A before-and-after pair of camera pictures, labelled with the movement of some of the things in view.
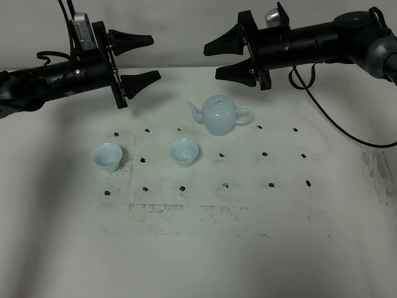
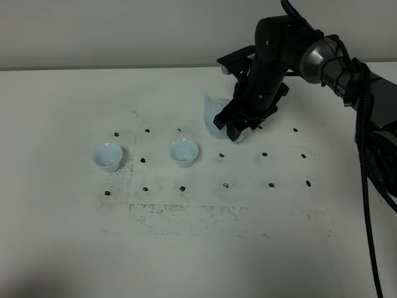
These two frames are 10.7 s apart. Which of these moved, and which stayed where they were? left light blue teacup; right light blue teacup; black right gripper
Moved: black right gripper
Stayed: left light blue teacup; right light blue teacup
